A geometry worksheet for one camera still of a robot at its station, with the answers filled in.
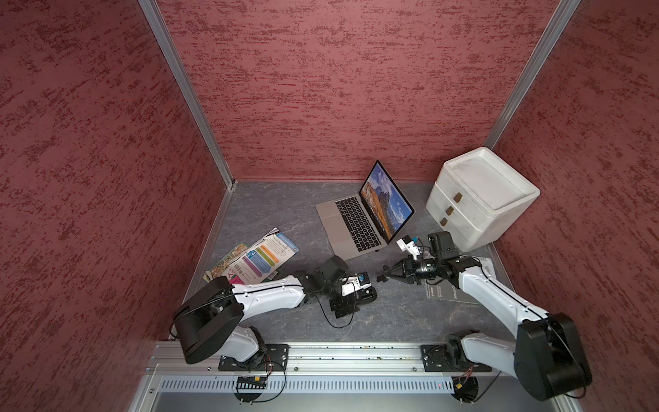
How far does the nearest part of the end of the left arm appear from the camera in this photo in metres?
0.63

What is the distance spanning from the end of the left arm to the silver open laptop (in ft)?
0.78

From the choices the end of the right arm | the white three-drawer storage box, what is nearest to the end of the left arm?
the end of the right arm

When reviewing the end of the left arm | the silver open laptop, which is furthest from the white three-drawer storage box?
the end of the left arm

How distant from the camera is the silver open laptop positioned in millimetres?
963

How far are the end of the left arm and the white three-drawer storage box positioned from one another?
499mm

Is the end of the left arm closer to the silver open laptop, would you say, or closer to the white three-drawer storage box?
the silver open laptop

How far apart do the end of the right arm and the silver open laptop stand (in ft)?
0.65

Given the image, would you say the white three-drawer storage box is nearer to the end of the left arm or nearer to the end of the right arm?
the end of the right arm

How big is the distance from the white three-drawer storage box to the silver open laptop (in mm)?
192

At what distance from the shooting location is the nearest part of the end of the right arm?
632 millimetres

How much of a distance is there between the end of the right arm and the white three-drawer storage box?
24 centimetres

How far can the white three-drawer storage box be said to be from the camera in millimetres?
834
